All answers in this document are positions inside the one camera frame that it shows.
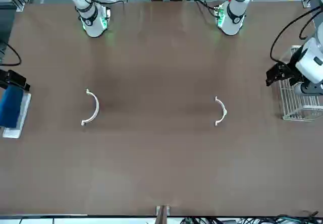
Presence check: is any white wire rack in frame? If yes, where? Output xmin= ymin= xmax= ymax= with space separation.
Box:
xmin=278 ymin=45 xmax=323 ymax=122

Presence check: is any large white PVC pipe clamp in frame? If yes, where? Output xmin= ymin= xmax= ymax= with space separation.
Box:
xmin=81 ymin=88 xmax=100 ymax=127

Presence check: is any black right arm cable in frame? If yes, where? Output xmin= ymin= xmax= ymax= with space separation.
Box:
xmin=0 ymin=40 xmax=22 ymax=67

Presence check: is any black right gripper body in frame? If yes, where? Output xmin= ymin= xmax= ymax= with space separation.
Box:
xmin=0 ymin=69 xmax=9 ymax=89

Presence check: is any black left base cable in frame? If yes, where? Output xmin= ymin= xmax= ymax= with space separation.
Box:
xmin=193 ymin=0 xmax=221 ymax=17

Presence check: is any aluminium camera post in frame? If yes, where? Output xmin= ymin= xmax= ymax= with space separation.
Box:
xmin=155 ymin=204 xmax=171 ymax=224

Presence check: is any small white PVC pipe clamp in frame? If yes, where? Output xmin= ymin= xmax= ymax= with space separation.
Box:
xmin=213 ymin=96 xmax=228 ymax=127

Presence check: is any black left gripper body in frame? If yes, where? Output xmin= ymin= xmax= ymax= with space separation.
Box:
xmin=285 ymin=46 xmax=309 ymax=86

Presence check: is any blue rectangular block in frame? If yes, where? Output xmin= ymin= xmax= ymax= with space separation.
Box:
xmin=0 ymin=85 xmax=25 ymax=129

